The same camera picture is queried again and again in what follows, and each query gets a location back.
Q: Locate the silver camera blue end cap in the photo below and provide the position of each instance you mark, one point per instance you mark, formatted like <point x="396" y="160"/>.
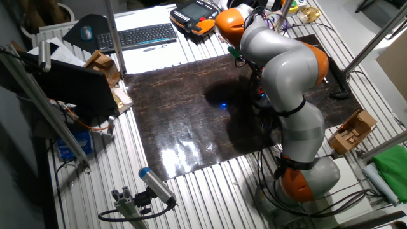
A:
<point x="157" y="186"/>

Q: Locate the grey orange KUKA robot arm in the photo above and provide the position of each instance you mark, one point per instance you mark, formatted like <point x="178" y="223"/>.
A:
<point x="289" y="79"/>

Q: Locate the short aluminium profile stub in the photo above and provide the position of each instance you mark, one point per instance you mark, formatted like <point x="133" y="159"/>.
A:
<point x="127" y="206"/>

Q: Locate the slim aluminium frame post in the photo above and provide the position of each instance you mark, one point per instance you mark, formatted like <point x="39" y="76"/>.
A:
<point x="115" y="35"/>

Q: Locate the yellow green button box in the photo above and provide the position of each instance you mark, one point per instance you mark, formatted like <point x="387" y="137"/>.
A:
<point x="293" y="7"/>

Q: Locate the flattened brown cardboard box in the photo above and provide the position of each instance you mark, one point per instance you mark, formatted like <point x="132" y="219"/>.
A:
<point x="103" y="66"/>

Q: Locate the pale rolled cloth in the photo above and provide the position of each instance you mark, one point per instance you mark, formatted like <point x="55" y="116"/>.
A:
<point x="380" y="183"/>

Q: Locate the dark wooden board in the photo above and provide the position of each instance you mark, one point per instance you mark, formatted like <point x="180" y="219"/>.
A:
<point x="178" y="111"/>

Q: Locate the black camera bracket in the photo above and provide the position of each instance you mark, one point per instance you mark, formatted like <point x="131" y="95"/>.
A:
<point x="143" y="200"/>

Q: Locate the white gold packet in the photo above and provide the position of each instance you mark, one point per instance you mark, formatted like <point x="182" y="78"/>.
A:
<point x="122" y="100"/>

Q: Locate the open cardboard box with inserts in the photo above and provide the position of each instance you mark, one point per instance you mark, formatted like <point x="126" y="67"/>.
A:
<point x="353" y="130"/>

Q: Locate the silver round post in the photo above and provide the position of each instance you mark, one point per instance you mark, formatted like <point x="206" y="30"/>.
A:
<point x="284" y="12"/>

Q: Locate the purple plastic bag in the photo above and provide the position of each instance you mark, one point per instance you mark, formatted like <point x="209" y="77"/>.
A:
<point x="271" y="22"/>

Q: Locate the white flat panel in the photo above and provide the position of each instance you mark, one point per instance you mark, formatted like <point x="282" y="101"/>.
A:
<point x="353" y="181"/>

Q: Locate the large white sheet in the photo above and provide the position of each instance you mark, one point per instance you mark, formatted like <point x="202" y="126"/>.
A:
<point x="152" y="60"/>

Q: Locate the black laptop screen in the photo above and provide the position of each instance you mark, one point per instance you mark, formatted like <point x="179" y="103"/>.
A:
<point x="73" y="86"/>

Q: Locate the aluminium stand post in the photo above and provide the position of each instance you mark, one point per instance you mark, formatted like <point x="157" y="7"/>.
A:
<point x="375" y="39"/>

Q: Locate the green cloth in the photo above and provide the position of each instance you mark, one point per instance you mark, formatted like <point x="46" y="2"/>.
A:
<point x="392" y="168"/>

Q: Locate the white round basket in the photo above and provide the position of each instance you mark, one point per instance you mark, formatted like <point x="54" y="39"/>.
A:
<point x="68" y="11"/>

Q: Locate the black computer keyboard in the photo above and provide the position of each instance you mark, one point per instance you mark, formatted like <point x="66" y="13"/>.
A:
<point x="136" y="36"/>

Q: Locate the white paper stack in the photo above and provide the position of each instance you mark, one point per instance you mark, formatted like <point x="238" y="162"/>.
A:
<point x="63" y="54"/>

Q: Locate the silver depth camera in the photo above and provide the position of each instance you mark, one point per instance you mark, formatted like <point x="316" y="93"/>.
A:
<point x="44" y="55"/>

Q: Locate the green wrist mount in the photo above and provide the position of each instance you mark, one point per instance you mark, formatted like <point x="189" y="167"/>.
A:
<point x="234" y="52"/>

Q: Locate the black mouse pad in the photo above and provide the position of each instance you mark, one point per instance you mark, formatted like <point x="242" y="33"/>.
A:
<point x="97" y="27"/>

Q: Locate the long aluminium frame beam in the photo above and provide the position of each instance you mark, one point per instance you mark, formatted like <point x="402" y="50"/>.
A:
<point x="47" y="111"/>

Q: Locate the black stand base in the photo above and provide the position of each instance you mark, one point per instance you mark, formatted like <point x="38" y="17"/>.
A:
<point x="339" y="82"/>

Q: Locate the brown cardboard panel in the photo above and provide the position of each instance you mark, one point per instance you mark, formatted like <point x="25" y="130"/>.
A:
<point x="394" y="63"/>

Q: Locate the grey blue computer mouse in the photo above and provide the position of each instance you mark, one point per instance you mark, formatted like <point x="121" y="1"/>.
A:
<point x="86" y="33"/>

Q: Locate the blue box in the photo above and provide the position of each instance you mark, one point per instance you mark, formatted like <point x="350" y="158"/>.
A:
<point x="74" y="144"/>

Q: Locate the aluminium table rail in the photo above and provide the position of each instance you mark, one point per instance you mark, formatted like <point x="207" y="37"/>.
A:
<point x="381" y="146"/>

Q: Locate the black racing steering wheel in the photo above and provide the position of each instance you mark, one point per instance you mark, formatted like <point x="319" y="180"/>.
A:
<point x="257" y="97"/>

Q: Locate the golden shiny object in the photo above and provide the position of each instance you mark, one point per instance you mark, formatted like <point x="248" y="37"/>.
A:
<point x="309" y="14"/>

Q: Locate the black orange teach pendant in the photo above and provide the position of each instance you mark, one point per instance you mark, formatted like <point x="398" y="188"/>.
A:
<point x="194" y="12"/>

